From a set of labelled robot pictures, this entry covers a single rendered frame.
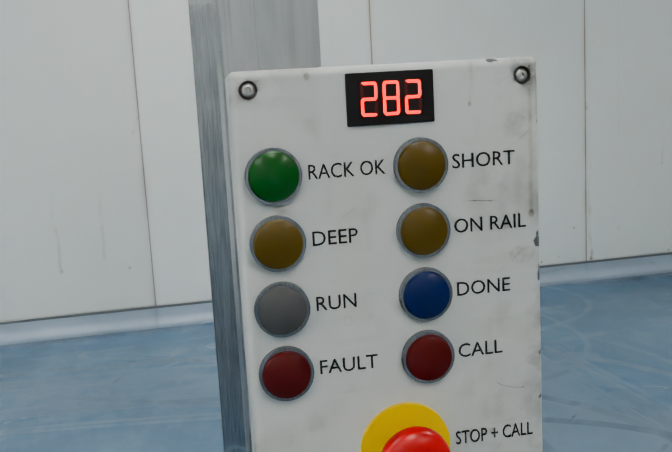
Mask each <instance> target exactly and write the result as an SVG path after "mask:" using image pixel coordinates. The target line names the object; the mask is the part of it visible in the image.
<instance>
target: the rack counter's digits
mask: <svg viewBox="0 0 672 452"><path fill-rule="evenodd" d="M357 90H358V110H359V119H365V118H380V117H396V116H411V115H425V112H424V86H423V77H412V78H394V79H376V80H358V81H357Z"/></svg>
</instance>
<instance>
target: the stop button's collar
mask: <svg viewBox="0 0 672 452"><path fill-rule="evenodd" d="M414 426H421V427H427V428H430V429H432V430H434V431H436V432H437V433H439V434H440V435H441V436H442V437H443V439H444V440H445V441H446V443H447V444H448V446H449V448H450V435H449V431H448V428H447V426H446V424H445V422H444V421H443V420H442V418H441V417H440V416H439V415H438V414H437V413H436V412H435V411H434V410H433V409H431V408H429V407H427V406H426V405H422V404H419V403H413V402H404V403H399V404H395V405H392V406H390V407H388V408H386V409H384V410H383V411H381V412H380V413H379V414H377V415H376V416H375V417H374V418H373V419H372V421H371V422H370V423H369V425H368V426H367V428H366V430H365V432H364V434H363V437H362V442H361V452H382V449H383V447H384V446H385V444H386V443H387V441H388V440H389V439H390V438H391V437H392V436H393V435H394V434H396V433H397V432H399V431H401V430H403V429H405V428H409V427H414ZM507 426H509V427H511V425H509V424H507V425H505V426H504V428H503V435H504V436H505V437H510V436H511V434H510V435H508V436H507V435H505V433H504V430H505V428H506V427H507ZM515 427H516V429H517V431H515ZM483 430H485V433H483ZM474 431H477V432H478V438H477V439H476V440H473V439H472V433H473V432H474ZM516 432H518V435H519V436H520V433H519V431H518V428H517V425H516V423H515V425H514V429H513V432H512V436H511V437H513V435H514V433H516ZM486 434H487V429H486V428H481V441H483V435H486ZM470 438H471V440H472V441H473V442H477V441H478V440H479V438H480V433H479V431H478V430H477V429H473V430H472V431H471V433H470Z"/></svg>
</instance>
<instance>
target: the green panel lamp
mask: <svg viewBox="0 0 672 452"><path fill-rule="evenodd" d="M299 176H300V174H299V169H298V166H297V164H296V163H295V161H294V160H293V159H292V158H291V157H290V156H289V155H287V154H285V153H283V152H280V151H268V152H265V153H262V154H261V155H259V156H258V157H257V158H256V159H255V160H254V161H253V162H252V164H251V166H250V168H249V172H248V182H249V185H250V188H251V190H252V191H253V193H254V194H255V195H256V196H257V197H259V198H260V199H262V200H264V201H268V202H279V201H283V200H285V199H287V198H288V197H290V196H291V195H292V194H293V193H294V191H295V190H296V188H297V186H298V183H299Z"/></svg>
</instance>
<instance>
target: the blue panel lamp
mask: <svg viewBox="0 0 672 452"><path fill-rule="evenodd" d="M449 298H450V288H449V285H448V283H447V281H446V280H445V279H444V277H443V276H441V275H440V274H438V273H436V272H431V271H425V272H421V273H418V274H416V275H415V276H413V277H412V278H411V279H410V280H409V281H408V283H407V284H406V286H405V289H404V293H403V300H404V304H405V307H406V308H407V310H408V311H409V312H410V313H411V314H412V315H413V316H415V317H418V318H422V319H429V318H433V317H435V316H437V315H439V314H440V313H441V312H443V311H444V309H445V308H446V307H447V304H448V302H449Z"/></svg>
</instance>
